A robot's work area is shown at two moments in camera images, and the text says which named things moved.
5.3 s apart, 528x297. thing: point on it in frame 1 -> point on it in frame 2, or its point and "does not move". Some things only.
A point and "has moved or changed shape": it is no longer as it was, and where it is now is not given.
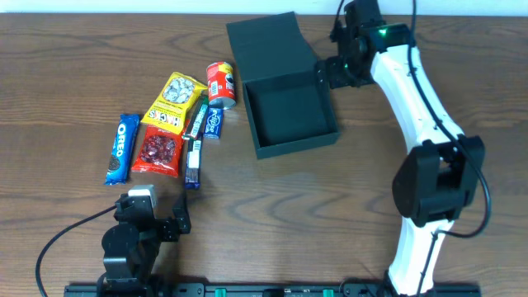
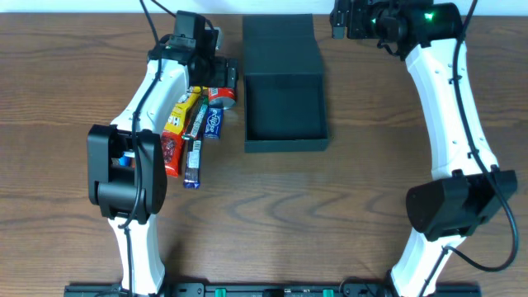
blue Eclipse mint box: (214, 122) does not move
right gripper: (323, 73) -> (338, 21)
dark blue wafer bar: (193, 167) does not move
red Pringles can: (221, 85) does not move
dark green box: (286, 106) has moved or changed shape
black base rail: (148, 289) does not move
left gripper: (170, 225) -> (231, 73)
